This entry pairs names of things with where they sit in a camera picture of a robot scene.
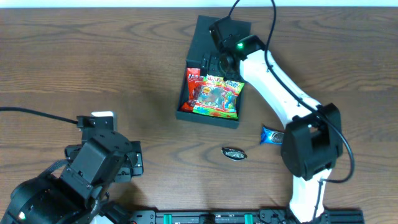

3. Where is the red snack bag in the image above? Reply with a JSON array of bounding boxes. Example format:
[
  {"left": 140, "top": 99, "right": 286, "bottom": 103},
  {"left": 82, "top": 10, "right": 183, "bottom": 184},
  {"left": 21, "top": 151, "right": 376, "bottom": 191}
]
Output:
[{"left": 180, "top": 68, "right": 203, "bottom": 113}]

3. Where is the green Haribo gummy bag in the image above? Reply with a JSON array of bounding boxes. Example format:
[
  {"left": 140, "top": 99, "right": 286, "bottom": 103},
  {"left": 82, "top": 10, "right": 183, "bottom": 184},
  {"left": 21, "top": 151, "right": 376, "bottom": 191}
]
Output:
[{"left": 193, "top": 75, "right": 244, "bottom": 119}]

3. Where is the small black candy wrapper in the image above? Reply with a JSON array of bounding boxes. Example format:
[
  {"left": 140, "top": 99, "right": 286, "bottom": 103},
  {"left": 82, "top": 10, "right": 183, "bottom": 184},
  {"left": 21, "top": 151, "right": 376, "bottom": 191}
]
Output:
[{"left": 221, "top": 147, "right": 247, "bottom": 161}]

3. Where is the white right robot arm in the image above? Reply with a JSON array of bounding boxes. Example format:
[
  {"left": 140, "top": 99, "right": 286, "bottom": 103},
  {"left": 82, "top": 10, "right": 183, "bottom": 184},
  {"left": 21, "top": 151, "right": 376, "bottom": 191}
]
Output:
[{"left": 209, "top": 16, "right": 346, "bottom": 223}]

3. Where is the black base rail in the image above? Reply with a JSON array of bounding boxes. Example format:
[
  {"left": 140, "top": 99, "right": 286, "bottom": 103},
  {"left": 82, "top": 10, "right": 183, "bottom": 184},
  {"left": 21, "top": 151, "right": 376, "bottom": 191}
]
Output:
[{"left": 102, "top": 208, "right": 365, "bottom": 224}]

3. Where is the black open box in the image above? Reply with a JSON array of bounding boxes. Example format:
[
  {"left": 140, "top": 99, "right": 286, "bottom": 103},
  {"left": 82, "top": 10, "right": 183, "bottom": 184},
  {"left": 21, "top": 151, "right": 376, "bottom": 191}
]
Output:
[{"left": 175, "top": 15, "right": 251, "bottom": 129}]

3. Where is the blue Oreo cookie pack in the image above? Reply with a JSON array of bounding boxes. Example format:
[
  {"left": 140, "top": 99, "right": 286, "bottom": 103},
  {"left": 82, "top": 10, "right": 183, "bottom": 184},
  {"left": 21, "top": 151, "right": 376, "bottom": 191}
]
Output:
[{"left": 259, "top": 126, "right": 284, "bottom": 145}]

